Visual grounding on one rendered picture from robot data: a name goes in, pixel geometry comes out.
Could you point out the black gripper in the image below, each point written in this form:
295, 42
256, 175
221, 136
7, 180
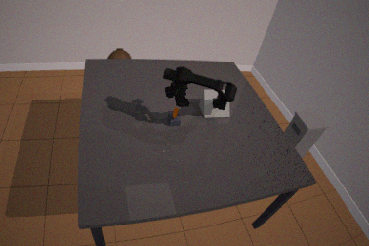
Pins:
181, 100

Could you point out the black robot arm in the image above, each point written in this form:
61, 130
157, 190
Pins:
183, 76

